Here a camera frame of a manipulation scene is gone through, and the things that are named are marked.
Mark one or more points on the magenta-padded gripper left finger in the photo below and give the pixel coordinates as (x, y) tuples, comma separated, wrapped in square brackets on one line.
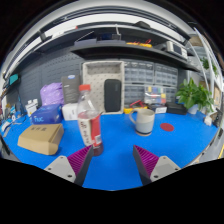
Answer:
[(63, 166)]

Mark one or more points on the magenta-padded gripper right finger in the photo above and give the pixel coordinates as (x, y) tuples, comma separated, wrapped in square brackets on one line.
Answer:
[(160, 166)]

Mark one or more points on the clear red-capped drink bottle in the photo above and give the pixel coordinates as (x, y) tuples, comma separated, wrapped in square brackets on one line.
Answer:
[(88, 125)]

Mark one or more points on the brown cardboard box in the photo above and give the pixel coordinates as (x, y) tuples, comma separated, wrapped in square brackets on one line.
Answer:
[(40, 137)]

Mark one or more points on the flat round red coaster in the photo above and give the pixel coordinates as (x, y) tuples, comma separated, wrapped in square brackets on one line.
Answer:
[(167, 127)]

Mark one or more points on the beige and grey mug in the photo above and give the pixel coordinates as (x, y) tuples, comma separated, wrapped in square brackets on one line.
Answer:
[(145, 121)]

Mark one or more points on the blue product box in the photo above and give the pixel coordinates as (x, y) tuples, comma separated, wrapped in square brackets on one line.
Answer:
[(46, 115)]

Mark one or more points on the white product box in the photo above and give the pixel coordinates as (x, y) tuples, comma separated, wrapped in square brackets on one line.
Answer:
[(69, 111)]

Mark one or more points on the small white labelled box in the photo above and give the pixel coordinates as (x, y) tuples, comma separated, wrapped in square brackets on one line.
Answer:
[(160, 109)]

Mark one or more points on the flat black case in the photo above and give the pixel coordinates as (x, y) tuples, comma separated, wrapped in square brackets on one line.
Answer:
[(176, 108)]

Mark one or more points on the yellow multimeter with red leads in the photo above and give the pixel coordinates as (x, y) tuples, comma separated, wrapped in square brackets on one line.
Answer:
[(128, 110)]

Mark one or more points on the white power adapter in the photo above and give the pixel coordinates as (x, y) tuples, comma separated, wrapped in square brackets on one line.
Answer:
[(208, 120)]

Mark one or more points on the small white carton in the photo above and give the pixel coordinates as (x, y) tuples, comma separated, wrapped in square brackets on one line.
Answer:
[(32, 107)]

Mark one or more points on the clear organizer with colourful parts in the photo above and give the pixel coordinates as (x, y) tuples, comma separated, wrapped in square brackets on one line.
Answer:
[(155, 94)]

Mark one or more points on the grey small-parts drawer cabinet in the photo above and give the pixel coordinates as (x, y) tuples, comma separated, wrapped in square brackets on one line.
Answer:
[(171, 94), (138, 71), (166, 75), (133, 94)]

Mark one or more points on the purple plastic bag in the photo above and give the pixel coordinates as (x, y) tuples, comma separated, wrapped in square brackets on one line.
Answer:
[(51, 94)]

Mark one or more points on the dark grey upright box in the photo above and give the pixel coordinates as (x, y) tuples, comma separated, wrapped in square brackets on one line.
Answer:
[(70, 89)]

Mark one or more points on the green potted plant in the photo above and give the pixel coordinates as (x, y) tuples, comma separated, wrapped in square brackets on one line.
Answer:
[(190, 93)]

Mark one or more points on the black rounded speaker case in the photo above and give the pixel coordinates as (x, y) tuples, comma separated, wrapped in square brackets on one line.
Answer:
[(112, 95)]

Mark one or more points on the beige perforated tray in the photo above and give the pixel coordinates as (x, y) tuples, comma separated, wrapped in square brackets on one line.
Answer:
[(96, 75)]

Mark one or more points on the grey pegboard panel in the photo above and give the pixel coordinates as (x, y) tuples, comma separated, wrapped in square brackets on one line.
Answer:
[(50, 70)]

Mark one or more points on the white metal rack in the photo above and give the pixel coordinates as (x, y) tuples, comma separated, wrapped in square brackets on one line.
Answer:
[(208, 56)]

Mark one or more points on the black overhead shelf unit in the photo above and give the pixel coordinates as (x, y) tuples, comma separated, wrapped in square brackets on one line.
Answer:
[(110, 50)]

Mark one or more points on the teal wall-mounted bin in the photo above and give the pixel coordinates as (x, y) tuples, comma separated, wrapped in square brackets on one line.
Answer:
[(14, 79)]

